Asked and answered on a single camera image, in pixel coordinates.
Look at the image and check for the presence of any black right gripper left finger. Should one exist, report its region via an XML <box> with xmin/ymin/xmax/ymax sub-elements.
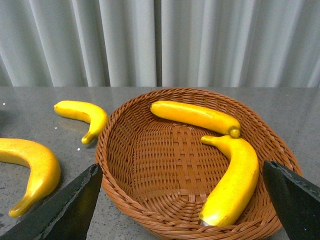
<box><xmin>0</xmin><ymin>163</ymin><xmax>103</xmax><ymax>240</ymax></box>

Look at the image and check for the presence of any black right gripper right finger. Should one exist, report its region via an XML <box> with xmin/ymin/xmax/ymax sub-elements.
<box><xmin>262</xmin><ymin>160</ymin><xmax>320</xmax><ymax>240</ymax></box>

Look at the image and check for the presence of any curved yellow banana in basket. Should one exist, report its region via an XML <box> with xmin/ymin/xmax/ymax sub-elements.
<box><xmin>198</xmin><ymin>135</ymin><xmax>260</xmax><ymax>227</ymax></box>

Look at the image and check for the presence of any brown wicker basket right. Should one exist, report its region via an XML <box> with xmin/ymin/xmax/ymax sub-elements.
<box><xmin>95</xmin><ymin>88</ymin><xmax>302</xmax><ymax>240</ymax></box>

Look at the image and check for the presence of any straight yellow banana in basket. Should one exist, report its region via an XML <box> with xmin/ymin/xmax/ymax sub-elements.
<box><xmin>149</xmin><ymin>100</ymin><xmax>241</xmax><ymax>138</ymax></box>

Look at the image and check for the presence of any grey white curtain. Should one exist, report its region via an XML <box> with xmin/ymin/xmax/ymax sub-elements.
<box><xmin>0</xmin><ymin>0</ymin><xmax>320</xmax><ymax>87</ymax></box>

